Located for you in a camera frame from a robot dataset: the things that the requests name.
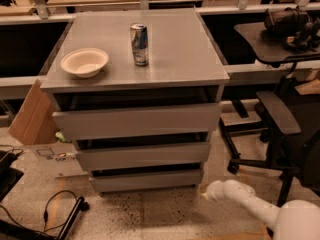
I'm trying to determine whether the grey bottom drawer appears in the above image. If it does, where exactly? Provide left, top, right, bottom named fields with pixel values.
left=89, top=163, right=203, bottom=193

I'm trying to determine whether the grey drawer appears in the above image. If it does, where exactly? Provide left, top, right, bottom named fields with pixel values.
left=89, top=163, right=203, bottom=193
left=76, top=142, right=211, bottom=171
left=53, top=103, right=222, bottom=140

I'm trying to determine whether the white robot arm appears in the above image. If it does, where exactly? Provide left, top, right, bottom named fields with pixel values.
left=202, top=180, right=320, bottom=240

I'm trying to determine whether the grey top drawer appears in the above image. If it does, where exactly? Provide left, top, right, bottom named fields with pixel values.
left=53, top=103, right=222, bottom=140

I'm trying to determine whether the grey middle drawer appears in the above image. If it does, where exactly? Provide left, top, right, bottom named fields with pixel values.
left=76, top=142, right=211, bottom=171

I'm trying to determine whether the grey drawer cabinet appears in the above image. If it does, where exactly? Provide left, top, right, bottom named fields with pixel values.
left=41, top=9, right=229, bottom=178

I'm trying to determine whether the black office chair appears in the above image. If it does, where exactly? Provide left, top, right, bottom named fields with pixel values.
left=219, top=76, right=320, bottom=206

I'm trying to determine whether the white printed cardboard box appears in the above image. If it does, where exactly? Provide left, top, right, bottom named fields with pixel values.
left=28, top=142, right=87, bottom=178

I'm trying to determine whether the black side table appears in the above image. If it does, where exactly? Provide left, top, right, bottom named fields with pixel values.
left=234, top=22, right=320, bottom=65

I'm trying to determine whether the silver blue drink can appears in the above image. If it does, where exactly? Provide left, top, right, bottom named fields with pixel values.
left=130, top=22, right=149, bottom=66

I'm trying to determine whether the white paper bowl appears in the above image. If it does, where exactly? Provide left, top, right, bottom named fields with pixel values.
left=60, top=48, right=109, bottom=78

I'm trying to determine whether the brown cardboard box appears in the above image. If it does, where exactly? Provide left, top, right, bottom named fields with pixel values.
left=8, top=80, right=57, bottom=146

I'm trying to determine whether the black headset on table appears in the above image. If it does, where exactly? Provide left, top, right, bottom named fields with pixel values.
left=264, top=7, right=320, bottom=51

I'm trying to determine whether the black equipment at left edge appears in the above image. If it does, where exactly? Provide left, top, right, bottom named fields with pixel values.
left=0, top=151, right=24, bottom=201

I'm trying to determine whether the black cable on floor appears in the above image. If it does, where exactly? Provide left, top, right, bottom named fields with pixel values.
left=0, top=189, right=78, bottom=235

